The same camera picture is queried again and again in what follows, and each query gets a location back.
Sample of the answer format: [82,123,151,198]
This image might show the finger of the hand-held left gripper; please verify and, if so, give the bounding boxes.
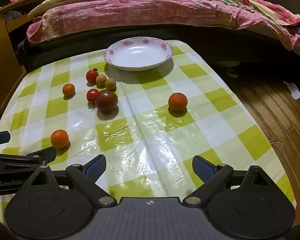
[0,146,57,167]
[0,131,11,147]

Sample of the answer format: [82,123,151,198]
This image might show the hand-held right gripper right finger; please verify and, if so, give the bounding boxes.
[182,155,280,207]

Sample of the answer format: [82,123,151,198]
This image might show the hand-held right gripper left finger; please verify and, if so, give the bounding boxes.
[20,154,118,207]

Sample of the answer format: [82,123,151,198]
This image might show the bright orange mandarin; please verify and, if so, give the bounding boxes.
[50,129,70,149]

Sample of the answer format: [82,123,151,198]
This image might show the large dark red tomato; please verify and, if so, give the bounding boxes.
[95,89,119,113]

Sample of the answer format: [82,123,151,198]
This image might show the small orange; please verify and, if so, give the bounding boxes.
[62,83,76,97]

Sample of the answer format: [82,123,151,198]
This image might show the deep orange mandarin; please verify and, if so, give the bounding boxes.
[168,92,188,112]

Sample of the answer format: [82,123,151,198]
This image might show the red cherry tomato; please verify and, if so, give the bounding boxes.
[86,68,99,83]
[86,89,99,103]

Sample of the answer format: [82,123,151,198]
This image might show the white floral rimmed plate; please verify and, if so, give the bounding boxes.
[104,37,174,72]

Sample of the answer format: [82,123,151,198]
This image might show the green checked tablecloth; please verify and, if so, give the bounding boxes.
[0,39,297,230]

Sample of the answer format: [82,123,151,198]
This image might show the wooden cabinet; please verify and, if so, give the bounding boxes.
[0,0,48,117]

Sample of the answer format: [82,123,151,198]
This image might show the white slipper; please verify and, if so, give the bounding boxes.
[216,60,240,78]

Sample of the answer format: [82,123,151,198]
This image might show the white paper scrap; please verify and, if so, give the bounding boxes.
[283,80,300,99]

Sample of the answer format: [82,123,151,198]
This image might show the pink floral blanket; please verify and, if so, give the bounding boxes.
[1,0,300,56]

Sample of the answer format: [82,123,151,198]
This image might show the dark bed frame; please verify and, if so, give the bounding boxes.
[17,21,300,74]

